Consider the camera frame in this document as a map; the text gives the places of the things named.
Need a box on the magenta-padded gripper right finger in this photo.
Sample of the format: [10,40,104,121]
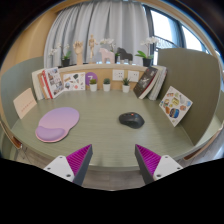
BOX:
[134,143,184,185]

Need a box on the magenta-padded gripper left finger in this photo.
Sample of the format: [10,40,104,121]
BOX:
[43,143,94,187]

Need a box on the black computer mouse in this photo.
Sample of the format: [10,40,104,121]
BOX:
[118,111,146,130]

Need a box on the purple mouse pad with wrist rest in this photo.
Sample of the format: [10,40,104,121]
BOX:
[35,106,81,144]

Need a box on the colourful sticker sheet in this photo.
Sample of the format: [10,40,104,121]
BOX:
[158,85,194,128]

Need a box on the beige card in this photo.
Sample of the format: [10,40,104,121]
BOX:
[12,87,38,120]

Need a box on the thick white book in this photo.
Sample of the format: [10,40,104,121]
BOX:
[147,65,167,101]

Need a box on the orange book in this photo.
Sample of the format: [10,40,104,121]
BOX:
[37,71,51,100]

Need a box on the white book with red edge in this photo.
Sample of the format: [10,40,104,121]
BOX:
[154,66,169,102]

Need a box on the colourful cover magazine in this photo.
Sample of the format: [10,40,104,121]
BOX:
[41,66,65,100]

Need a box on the dark cover book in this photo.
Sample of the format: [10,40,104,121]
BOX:
[133,66,159,100]

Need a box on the small succulent in white pot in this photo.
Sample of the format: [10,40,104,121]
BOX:
[88,78,99,93]
[121,77,132,94]
[102,77,112,93]

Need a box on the white card with small pictures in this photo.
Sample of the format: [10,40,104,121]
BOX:
[61,71,87,92]

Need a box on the green desk divider panel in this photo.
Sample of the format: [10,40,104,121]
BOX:
[156,47,223,146]
[0,55,46,129]

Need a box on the round purple sign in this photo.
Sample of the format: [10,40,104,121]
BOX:
[85,71,99,87]

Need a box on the white orchid in black pot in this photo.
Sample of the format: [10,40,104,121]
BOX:
[99,37,121,64]
[48,43,73,68]
[134,35,161,68]

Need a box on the wooden desk shelf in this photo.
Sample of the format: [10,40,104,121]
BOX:
[31,63,149,91]

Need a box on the wooden hand model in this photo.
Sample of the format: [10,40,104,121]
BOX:
[73,40,85,66]

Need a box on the dark horse figurine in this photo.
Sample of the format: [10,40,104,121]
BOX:
[115,46,134,63]

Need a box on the pink horse figurine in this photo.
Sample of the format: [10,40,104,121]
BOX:
[98,47,116,65]

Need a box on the wooden mannequin figure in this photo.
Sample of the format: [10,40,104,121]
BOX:
[87,34,99,64]

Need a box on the window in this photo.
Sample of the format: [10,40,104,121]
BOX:
[146,6,214,64]

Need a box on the grey curtain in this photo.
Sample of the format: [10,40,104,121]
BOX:
[43,1,151,69]

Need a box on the white wall socket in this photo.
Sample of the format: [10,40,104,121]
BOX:
[112,69,125,82]
[127,70,141,83]

